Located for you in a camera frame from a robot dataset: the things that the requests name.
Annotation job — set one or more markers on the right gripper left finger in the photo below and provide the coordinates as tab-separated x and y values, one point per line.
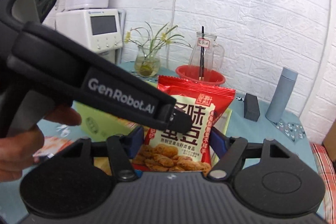
78	179

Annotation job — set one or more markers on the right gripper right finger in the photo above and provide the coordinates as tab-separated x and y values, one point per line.
266	177

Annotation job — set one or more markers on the orange white chips bag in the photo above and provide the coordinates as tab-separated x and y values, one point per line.
51	147

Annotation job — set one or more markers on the red broad bean snack bag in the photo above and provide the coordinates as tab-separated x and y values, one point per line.
170	151

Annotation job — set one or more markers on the person's left hand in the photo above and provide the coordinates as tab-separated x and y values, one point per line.
17	151

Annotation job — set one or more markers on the green cardboard box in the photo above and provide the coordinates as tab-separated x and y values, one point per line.
99	125

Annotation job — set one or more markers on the plaid tablecloth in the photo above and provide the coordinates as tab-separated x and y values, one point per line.
325	168

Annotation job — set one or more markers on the black rectangular case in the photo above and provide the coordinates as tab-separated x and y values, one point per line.
251	107

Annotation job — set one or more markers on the white water dispenser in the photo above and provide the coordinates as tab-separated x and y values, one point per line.
98	30

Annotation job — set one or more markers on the brown cardboard box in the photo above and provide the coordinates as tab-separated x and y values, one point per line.
330	143

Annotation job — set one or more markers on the grey blue thermos bottle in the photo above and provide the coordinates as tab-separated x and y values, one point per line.
281	95

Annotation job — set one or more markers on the vase with yellow flowers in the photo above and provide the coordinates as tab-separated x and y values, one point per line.
149	44

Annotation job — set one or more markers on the red plastic basin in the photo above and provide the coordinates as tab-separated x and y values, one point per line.
194	73

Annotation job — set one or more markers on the black straw in pitcher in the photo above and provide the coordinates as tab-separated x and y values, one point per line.
202	60

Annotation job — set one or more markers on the glass pitcher with label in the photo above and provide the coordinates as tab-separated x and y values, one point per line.
214	52

